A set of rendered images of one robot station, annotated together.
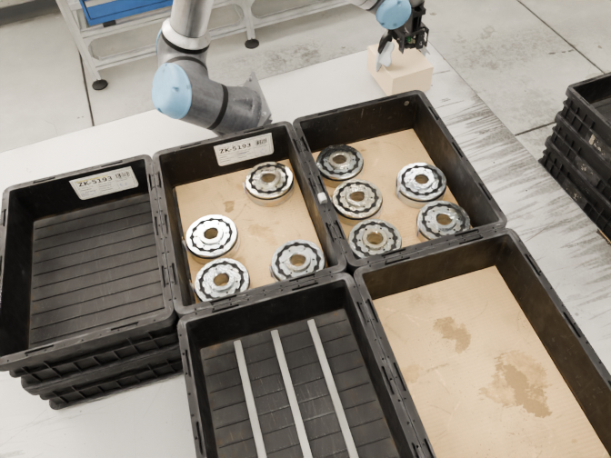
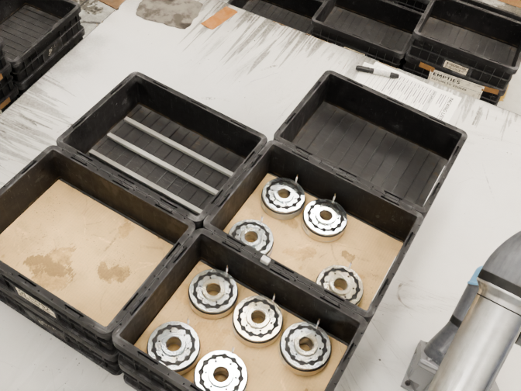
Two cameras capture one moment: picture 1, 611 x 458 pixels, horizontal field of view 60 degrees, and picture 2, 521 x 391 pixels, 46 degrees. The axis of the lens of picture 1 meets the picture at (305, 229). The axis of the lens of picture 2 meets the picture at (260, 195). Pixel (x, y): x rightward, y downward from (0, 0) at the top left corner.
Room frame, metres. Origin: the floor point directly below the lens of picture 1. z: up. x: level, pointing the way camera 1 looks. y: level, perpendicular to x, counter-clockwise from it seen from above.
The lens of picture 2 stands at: (0.99, -0.58, 2.00)
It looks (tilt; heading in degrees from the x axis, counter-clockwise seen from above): 53 degrees down; 125
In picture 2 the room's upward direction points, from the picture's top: 8 degrees clockwise
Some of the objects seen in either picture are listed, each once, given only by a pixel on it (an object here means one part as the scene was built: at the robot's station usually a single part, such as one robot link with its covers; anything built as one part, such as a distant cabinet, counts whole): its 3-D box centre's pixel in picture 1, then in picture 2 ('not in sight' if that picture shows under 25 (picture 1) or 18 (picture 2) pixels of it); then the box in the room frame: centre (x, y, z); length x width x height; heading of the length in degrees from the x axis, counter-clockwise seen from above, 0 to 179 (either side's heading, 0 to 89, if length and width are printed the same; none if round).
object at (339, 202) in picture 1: (356, 198); (257, 318); (0.69, -0.11, 0.86); 0.10 x 0.10 x 0.01
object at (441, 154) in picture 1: (388, 187); (240, 342); (0.71, -0.18, 0.87); 0.40 x 0.30 x 0.11; 11
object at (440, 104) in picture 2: not in sight; (403, 97); (0.48, 0.82, 0.70); 0.33 x 0.23 x 0.01; 16
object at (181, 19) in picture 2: not in sight; (167, 6); (-0.32, 0.58, 0.71); 0.22 x 0.19 x 0.01; 16
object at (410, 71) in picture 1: (398, 67); not in sight; (1.24, -0.31, 0.76); 0.16 x 0.12 x 0.07; 16
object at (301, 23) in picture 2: not in sight; (274, 28); (-0.35, 1.24, 0.26); 0.40 x 0.30 x 0.23; 16
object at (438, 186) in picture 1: (421, 181); (220, 375); (0.72, -0.25, 0.86); 0.10 x 0.10 x 0.01
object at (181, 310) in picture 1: (241, 208); (315, 223); (0.65, 0.12, 0.92); 0.40 x 0.30 x 0.02; 11
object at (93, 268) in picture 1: (93, 263); (367, 151); (0.59, 0.41, 0.87); 0.40 x 0.30 x 0.11; 11
